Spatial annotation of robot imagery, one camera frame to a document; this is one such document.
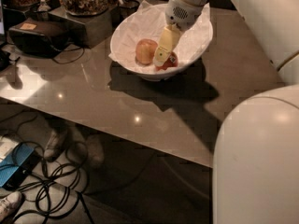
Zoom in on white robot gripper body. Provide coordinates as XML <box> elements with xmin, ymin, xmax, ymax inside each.
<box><xmin>165</xmin><ymin>0</ymin><xmax>203</xmax><ymax>31</ymax></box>

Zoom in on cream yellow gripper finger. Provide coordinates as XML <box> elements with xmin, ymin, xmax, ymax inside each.
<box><xmin>153</xmin><ymin>24</ymin><xmax>181</xmax><ymax>67</ymax></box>

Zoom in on red apple with sticker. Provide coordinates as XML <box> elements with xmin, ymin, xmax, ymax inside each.
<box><xmin>156</xmin><ymin>52</ymin><xmax>178</xmax><ymax>71</ymax></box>

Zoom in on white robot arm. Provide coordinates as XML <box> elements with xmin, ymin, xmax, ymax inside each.
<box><xmin>154</xmin><ymin>0</ymin><xmax>299</xmax><ymax>224</ymax></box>

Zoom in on white bowl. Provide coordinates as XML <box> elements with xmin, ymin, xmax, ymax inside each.
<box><xmin>109</xmin><ymin>2</ymin><xmax>214</xmax><ymax>82</ymax></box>

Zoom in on yellowish apple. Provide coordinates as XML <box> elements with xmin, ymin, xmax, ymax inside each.
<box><xmin>135</xmin><ymin>39</ymin><xmax>158</xmax><ymax>65</ymax></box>

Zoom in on white paper liner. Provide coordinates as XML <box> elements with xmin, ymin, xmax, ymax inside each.
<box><xmin>107</xmin><ymin>0</ymin><xmax>213</xmax><ymax>74</ymax></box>

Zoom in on black cup right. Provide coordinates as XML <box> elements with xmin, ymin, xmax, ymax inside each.
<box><xmin>120</xmin><ymin>0</ymin><xmax>140</xmax><ymax>20</ymax></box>

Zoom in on dark square stand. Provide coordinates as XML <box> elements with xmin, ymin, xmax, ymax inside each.
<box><xmin>49</xmin><ymin>7</ymin><xmax>112</xmax><ymax>49</ymax></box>

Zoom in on black device with label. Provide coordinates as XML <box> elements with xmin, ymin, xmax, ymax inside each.
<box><xmin>8</xmin><ymin>19</ymin><xmax>69</xmax><ymax>58</ymax></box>

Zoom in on black cup with scoop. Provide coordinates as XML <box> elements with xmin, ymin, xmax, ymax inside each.
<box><xmin>31</xmin><ymin>0</ymin><xmax>51</xmax><ymax>21</ymax></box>

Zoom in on blue box on floor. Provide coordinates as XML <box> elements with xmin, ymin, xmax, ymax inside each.
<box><xmin>0</xmin><ymin>144</ymin><xmax>40</xmax><ymax>190</ymax></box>

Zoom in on white sneaker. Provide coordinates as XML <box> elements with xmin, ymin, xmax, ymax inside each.
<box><xmin>0</xmin><ymin>191</ymin><xmax>22</xmax><ymax>222</ymax></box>

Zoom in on black floor cables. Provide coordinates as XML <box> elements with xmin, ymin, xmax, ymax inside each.
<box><xmin>0</xmin><ymin>109</ymin><xmax>94</xmax><ymax>224</ymax></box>

